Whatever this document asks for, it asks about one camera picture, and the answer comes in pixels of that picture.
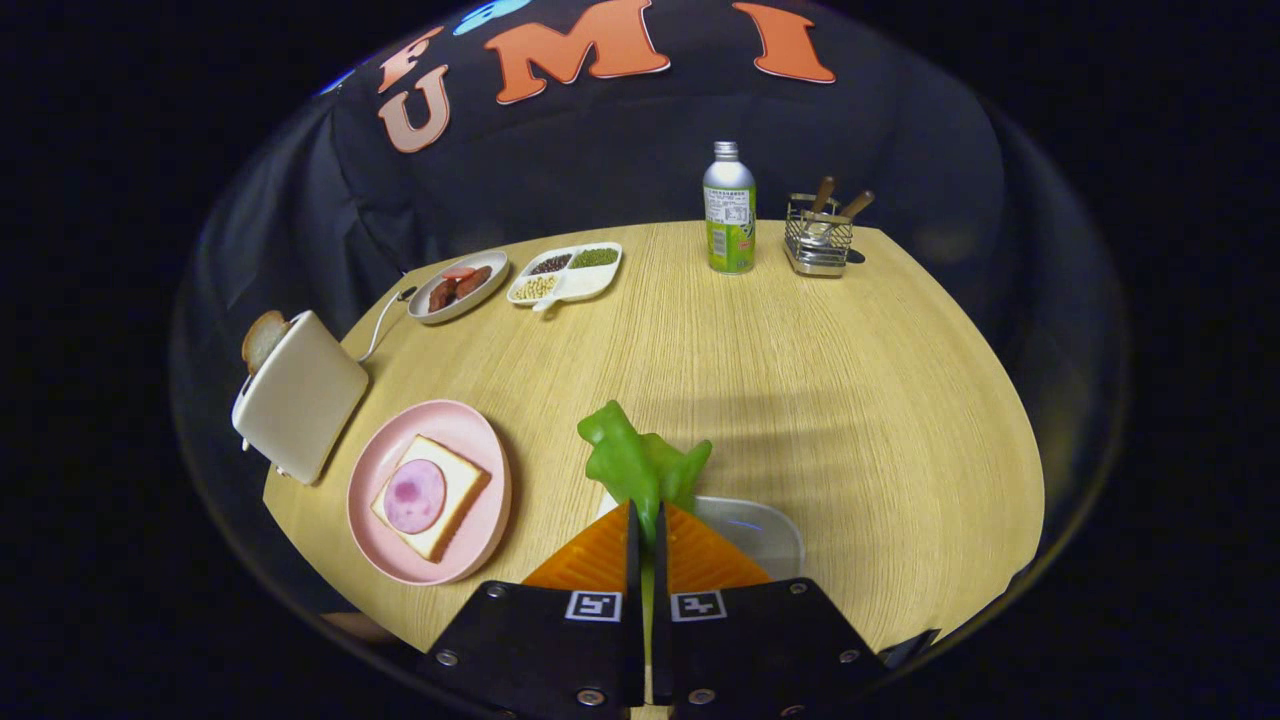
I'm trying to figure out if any white divided dish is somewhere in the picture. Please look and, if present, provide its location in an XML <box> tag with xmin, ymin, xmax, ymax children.
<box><xmin>506</xmin><ymin>242</ymin><xmax>624</xmax><ymax>313</ymax></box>

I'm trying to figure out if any white bread slice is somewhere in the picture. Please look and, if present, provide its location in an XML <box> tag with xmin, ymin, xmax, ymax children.
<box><xmin>371</xmin><ymin>435</ymin><xmax>491</xmax><ymax>563</ymax></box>

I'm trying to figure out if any pink plate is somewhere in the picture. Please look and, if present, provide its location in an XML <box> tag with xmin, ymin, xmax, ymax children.
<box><xmin>346</xmin><ymin>400</ymin><xmax>513</xmax><ymax>587</ymax></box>

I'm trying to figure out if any toasted bread slice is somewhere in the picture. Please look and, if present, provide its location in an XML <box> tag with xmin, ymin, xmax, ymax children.
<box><xmin>241</xmin><ymin>310</ymin><xmax>291</xmax><ymax>376</ymax></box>

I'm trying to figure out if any pink ham slice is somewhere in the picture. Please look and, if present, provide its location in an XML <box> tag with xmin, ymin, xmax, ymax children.
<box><xmin>383</xmin><ymin>459</ymin><xmax>448</xmax><ymax>535</ymax></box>

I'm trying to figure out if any round white plate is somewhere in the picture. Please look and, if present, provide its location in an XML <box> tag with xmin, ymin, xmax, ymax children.
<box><xmin>407</xmin><ymin>250</ymin><xmax>510</xmax><ymax>326</ymax></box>

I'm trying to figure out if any white toaster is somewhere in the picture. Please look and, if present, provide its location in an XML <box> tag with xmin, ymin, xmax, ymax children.
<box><xmin>231</xmin><ymin>310</ymin><xmax>370</xmax><ymax>487</ymax></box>

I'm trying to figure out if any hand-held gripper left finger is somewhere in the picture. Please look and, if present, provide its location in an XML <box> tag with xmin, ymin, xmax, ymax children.
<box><xmin>418</xmin><ymin>500</ymin><xmax>646</xmax><ymax>720</ymax></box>

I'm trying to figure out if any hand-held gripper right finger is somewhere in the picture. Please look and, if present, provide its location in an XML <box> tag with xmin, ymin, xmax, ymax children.
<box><xmin>650</xmin><ymin>500</ymin><xmax>891</xmax><ymax>720</ymax></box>

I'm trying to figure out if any green lettuce leaf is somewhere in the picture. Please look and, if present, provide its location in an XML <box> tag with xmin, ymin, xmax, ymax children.
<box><xmin>577</xmin><ymin>400</ymin><xmax>714</xmax><ymax>641</ymax></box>

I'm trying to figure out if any metal wire cutlery holder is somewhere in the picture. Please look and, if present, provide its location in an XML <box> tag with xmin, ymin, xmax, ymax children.
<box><xmin>783</xmin><ymin>193</ymin><xmax>856</xmax><ymax>278</ymax></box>

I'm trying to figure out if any black backdrop cloth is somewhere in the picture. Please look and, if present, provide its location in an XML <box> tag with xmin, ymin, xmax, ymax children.
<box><xmin>170</xmin><ymin>0</ymin><xmax>1131</xmax><ymax>641</ymax></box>

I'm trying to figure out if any silver and green bottle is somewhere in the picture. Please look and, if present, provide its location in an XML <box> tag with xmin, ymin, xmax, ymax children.
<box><xmin>702</xmin><ymin>141</ymin><xmax>758</xmax><ymax>275</ymax></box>

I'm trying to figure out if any white toaster cable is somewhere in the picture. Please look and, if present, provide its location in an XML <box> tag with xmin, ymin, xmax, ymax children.
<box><xmin>355</xmin><ymin>287</ymin><xmax>416</xmax><ymax>363</ymax></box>

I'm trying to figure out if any white rectangular plate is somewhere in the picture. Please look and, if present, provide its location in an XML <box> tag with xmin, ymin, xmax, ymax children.
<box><xmin>597</xmin><ymin>494</ymin><xmax>806</xmax><ymax>583</ymax></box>

